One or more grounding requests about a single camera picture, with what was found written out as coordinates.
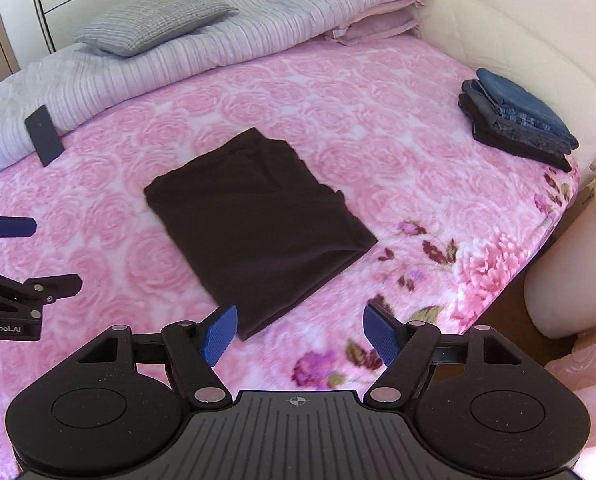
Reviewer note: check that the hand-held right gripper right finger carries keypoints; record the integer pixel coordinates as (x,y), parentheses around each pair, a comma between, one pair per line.
(382,334)

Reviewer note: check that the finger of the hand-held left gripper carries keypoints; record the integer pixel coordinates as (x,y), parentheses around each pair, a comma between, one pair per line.
(13,227)
(58,285)

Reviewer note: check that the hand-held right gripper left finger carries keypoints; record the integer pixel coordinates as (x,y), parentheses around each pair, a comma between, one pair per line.
(219,335)

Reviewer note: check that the dark brown sweater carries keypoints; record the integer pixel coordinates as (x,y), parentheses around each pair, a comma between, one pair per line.
(258,220)

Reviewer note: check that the black smartphone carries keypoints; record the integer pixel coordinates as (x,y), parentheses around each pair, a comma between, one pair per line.
(44,135)

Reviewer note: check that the white plastic bin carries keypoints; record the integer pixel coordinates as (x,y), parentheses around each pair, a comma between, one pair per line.
(568,285)

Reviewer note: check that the pink embossed cloth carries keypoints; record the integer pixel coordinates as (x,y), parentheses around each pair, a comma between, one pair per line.
(593,390)

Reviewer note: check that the black folded pants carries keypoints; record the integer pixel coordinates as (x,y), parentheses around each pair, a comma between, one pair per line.
(508,144)

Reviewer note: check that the pink rose-pattern blanket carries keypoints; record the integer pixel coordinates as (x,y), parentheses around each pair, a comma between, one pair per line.
(328,110)

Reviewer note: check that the white striped quilt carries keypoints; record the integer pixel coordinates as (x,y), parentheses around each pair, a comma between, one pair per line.
(178,55)

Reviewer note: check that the grey folded jeans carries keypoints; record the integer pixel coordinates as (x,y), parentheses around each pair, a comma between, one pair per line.
(483,110)

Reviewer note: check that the grey pillow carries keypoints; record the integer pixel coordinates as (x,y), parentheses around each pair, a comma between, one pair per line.
(153,20)

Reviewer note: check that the blue folded jeans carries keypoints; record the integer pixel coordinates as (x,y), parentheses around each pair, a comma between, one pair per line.
(518,100)

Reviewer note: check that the folded pink sheets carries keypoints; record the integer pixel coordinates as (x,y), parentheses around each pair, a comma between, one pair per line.
(378,27)

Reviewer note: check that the white padded headboard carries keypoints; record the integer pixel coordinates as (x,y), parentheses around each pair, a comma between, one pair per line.
(528,35)

